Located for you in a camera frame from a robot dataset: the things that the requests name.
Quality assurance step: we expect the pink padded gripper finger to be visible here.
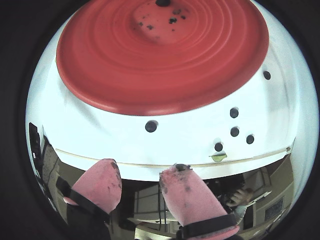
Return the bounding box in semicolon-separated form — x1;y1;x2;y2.
55;158;123;240
158;163;241;240

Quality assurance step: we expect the black leader arm with cables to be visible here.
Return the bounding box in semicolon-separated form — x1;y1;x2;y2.
217;182;241;213

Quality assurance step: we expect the red collapsible silicone cup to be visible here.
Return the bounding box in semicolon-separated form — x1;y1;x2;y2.
55;0;270;117

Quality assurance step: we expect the person's left hand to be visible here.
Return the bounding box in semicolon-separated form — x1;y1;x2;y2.
229;187;254;209

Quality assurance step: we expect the white paned sliding door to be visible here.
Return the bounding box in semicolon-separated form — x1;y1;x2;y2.
133;188;162;221

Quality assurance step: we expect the yellowish green leaf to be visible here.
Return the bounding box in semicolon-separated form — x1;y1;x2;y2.
208;153;228;162

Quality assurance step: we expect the large white paper sheet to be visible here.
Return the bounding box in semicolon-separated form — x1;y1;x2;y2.
26;2;311;181

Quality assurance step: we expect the dark framed picture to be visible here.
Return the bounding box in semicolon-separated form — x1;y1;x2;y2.
264;198;285;221

